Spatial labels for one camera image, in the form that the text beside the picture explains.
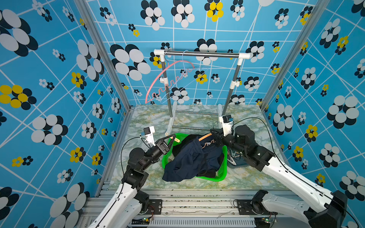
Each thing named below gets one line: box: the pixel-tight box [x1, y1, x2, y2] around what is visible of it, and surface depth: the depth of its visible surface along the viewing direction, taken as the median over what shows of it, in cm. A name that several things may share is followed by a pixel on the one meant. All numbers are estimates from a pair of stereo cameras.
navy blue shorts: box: [162, 134, 223, 182], surface depth 74 cm
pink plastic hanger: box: [145, 59, 195, 105], surface depth 80 cm
